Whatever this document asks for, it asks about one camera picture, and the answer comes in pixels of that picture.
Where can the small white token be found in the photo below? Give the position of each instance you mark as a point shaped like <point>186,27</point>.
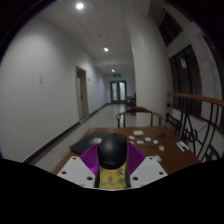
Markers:
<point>140,142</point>
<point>161,147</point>
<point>148,139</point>
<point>131,137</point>
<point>155,141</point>

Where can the glass double door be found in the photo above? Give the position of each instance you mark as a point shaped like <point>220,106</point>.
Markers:
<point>118,91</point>

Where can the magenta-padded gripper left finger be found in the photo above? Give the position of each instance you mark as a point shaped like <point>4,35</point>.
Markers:
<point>77,168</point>

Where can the small white cap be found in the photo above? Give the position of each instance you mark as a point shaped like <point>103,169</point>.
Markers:
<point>158,158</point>

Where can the dark window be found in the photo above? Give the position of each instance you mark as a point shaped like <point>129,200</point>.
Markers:
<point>186,83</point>

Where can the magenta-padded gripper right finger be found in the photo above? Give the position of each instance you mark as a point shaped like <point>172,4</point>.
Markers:
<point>148,170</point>

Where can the wooden side door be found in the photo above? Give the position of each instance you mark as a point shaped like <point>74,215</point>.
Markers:
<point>82,93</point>

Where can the white rectangular card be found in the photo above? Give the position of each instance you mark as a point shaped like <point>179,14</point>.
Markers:
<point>138,132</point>

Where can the dark key bunch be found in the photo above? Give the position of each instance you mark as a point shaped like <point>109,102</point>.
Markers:
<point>162,136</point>

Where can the white flat packet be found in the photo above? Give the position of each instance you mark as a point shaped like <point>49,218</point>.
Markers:
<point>182,146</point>

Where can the wooden-topped metal railing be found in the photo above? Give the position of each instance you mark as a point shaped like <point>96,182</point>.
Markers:
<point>196,123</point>

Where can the dark flat mat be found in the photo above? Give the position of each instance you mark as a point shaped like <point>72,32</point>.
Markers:
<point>87,141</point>

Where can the round ceiling lights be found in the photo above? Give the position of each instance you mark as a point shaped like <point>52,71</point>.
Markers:
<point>79,6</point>

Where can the green exit sign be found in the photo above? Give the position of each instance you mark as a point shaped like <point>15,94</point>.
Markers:
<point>117,75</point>

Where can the black computer mouse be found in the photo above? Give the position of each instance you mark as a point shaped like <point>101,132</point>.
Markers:
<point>112,150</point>

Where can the yellow patterned mouse pad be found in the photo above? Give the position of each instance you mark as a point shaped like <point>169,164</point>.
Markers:
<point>112,178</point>

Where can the wooden armchair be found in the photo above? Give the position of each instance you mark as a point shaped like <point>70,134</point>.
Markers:
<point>138,111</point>

